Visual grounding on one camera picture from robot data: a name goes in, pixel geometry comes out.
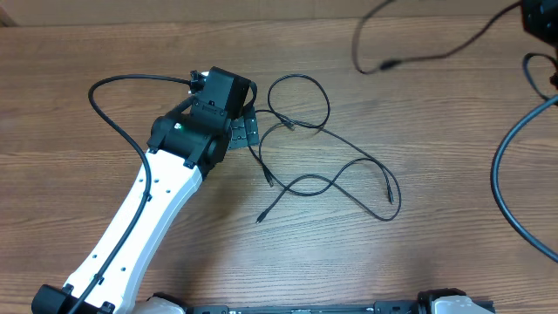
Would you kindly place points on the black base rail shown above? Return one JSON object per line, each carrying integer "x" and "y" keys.
{"x": 439, "y": 301}

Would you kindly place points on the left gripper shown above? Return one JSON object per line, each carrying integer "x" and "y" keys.
{"x": 245, "y": 132}

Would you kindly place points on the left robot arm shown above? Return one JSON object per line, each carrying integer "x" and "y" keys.
{"x": 185, "y": 144}

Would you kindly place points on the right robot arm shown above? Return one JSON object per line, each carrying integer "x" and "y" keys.
{"x": 539, "y": 19}

